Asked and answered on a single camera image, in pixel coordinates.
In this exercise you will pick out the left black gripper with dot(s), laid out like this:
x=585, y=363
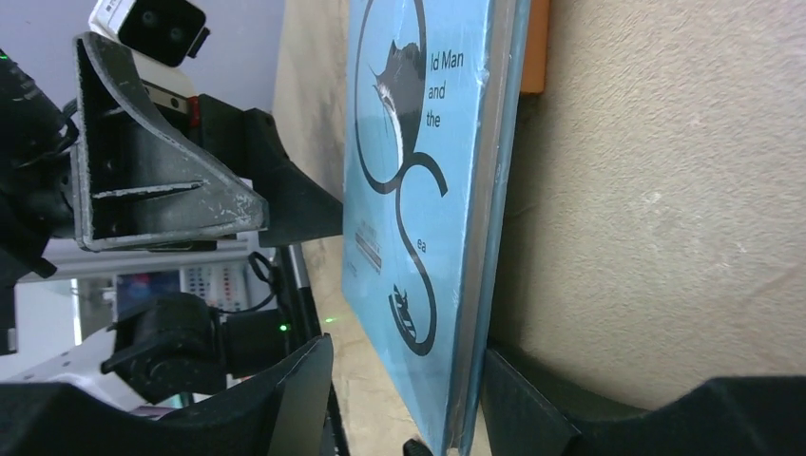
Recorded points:
x=138, y=182

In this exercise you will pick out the white orange pen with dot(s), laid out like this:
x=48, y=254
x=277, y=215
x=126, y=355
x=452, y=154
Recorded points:
x=533, y=79

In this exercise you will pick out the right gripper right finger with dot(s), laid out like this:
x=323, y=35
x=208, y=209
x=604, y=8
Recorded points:
x=531, y=411

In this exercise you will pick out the light blue notebook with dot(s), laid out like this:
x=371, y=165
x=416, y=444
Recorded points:
x=432, y=95

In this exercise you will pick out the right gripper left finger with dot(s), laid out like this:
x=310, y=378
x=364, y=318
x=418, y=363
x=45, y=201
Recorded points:
x=280, y=411

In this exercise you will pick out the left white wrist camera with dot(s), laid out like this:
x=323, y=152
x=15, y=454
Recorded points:
x=161, y=34

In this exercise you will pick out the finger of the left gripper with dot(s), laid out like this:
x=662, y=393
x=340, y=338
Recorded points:
x=248, y=142

